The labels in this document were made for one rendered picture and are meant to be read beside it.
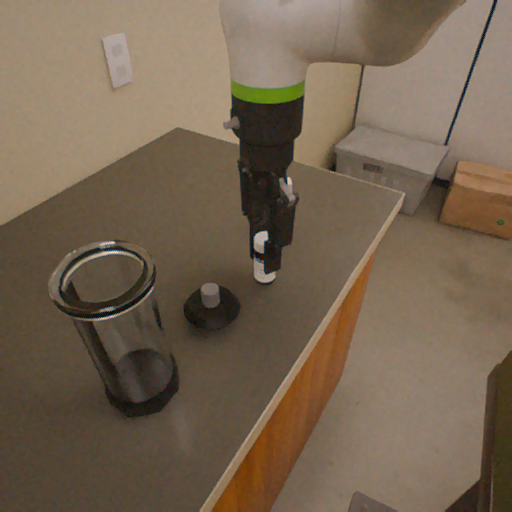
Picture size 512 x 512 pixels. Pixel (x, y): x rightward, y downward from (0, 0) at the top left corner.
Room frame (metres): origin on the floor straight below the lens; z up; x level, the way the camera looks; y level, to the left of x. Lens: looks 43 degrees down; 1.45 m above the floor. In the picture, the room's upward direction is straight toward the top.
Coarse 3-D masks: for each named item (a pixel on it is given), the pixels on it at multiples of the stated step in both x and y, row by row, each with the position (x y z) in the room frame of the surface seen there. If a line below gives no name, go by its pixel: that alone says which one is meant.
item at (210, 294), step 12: (204, 288) 0.42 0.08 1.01; (216, 288) 0.42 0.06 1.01; (192, 300) 0.42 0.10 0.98; (204, 300) 0.41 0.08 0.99; (216, 300) 0.41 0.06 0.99; (228, 300) 0.42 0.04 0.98; (192, 312) 0.40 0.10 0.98; (204, 312) 0.40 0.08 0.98; (216, 312) 0.40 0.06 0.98; (228, 312) 0.40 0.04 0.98; (204, 324) 0.38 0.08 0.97; (216, 324) 0.38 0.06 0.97
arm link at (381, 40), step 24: (360, 0) 0.43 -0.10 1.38; (384, 0) 0.39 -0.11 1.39; (408, 0) 0.36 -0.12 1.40; (432, 0) 0.34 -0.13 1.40; (456, 0) 0.35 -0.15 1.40; (360, 24) 0.44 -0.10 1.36; (384, 24) 0.41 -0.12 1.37; (408, 24) 0.39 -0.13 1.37; (432, 24) 0.39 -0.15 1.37; (336, 48) 0.46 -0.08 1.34; (360, 48) 0.46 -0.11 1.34; (384, 48) 0.44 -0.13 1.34; (408, 48) 0.44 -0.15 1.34
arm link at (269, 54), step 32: (224, 0) 0.48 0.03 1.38; (256, 0) 0.45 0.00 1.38; (288, 0) 0.45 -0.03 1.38; (320, 0) 0.46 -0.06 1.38; (224, 32) 0.49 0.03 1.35; (256, 32) 0.45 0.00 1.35; (288, 32) 0.45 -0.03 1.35; (320, 32) 0.45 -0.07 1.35; (256, 64) 0.46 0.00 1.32; (288, 64) 0.46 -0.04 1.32; (256, 96) 0.46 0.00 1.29; (288, 96) 0.47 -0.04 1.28
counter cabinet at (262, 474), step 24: (360, 288) 0.74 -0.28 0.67; (336, 312) 0.58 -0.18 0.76; (336, 336) 0.62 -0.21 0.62; (312, 360) 0.48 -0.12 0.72; (336, 360) 0.67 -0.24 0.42; (312, 384) 0.51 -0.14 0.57; (336, 384) 0.76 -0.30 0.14; (288, 408) 0.40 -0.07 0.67; (312, 408) 0.55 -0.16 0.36; (264, 432) 0.31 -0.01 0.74; (288, 432) 0.41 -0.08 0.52; (264, 456) 0.31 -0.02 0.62; (288, 456) 0.43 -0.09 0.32; (240, 480) 0.24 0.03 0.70; (264, 480) 0.32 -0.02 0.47; (216, 504) 0.19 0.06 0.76; (240, 504) 0.24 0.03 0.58; (264, 504) 0.32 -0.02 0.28
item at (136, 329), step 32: (96, 256) 0.33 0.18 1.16; (128, 256) 0.33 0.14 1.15; (64, 288) 0.28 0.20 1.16; (96, 288) 0.32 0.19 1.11; (128, 288) 0.33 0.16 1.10; (96, 320) 0.25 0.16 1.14; (128, 320) 0.26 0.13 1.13; (160, 320) 0.30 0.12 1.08; (96, 352) 0.25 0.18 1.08; (128, 352) 0.25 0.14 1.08; (160, 352) 0.28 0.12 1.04; (128, 384) 0.25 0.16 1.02; (160, 384) 0.27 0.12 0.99
